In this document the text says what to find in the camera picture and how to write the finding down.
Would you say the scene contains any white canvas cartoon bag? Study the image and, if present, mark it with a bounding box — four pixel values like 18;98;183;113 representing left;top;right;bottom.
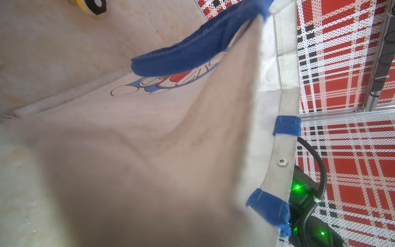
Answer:
1;1;299;247

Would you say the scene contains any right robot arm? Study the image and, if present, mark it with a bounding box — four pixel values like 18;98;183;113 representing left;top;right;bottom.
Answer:
289;137;348;247

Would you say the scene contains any yellow red plush toy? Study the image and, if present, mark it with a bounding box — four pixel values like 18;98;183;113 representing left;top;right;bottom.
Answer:
71;0;107;16

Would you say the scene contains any black hook rail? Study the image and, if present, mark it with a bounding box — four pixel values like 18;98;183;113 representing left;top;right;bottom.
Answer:
369;5;395;99

